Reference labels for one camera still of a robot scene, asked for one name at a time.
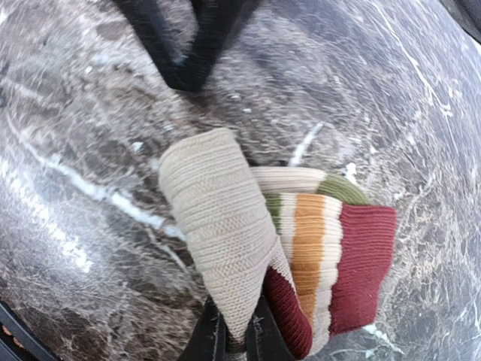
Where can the black front table rail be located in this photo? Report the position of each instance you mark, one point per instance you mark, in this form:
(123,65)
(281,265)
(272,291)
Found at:
(18,342)

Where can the striped beige brown sock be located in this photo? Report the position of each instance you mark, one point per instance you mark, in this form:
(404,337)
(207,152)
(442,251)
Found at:
(310,242)

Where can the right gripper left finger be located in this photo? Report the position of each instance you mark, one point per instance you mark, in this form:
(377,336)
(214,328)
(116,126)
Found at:
(209,337)

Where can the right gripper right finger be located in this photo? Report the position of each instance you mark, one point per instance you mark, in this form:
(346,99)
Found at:
(263,339)

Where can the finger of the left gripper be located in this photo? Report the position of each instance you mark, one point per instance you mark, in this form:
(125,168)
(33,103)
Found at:
(177,67)
(219,23)

